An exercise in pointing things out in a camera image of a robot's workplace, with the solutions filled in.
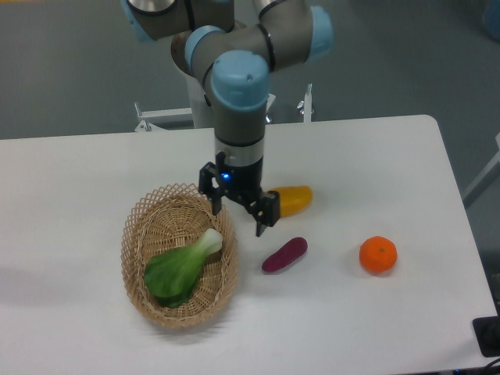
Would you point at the orange tangerine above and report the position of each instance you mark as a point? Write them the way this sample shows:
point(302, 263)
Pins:
point(378, 254)

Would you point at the green bok choy vegetable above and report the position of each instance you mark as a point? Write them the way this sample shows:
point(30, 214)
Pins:
point(172, 277)

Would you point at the black device at table edge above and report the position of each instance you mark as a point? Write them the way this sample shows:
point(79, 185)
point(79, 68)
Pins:
point(486, 330)

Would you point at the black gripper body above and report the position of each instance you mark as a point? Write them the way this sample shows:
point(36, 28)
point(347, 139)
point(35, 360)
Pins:
point(241, 184)

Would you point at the white table leg frame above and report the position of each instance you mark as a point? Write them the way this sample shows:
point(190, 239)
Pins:
point(483, 180)

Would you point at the yellow mango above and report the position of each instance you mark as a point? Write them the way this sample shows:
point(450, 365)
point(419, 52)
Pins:
point(293, 199)

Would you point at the purple sweet potato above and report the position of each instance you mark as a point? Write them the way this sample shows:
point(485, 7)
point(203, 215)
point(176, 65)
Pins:
point(285, 256)

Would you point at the woven wicker basket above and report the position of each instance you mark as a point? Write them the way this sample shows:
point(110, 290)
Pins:
point(171, 217)

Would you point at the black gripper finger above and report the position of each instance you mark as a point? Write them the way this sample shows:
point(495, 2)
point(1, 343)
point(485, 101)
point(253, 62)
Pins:
point(265, 209)
point(207, 175)

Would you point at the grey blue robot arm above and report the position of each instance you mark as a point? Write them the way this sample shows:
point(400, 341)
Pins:
point(294, 32)

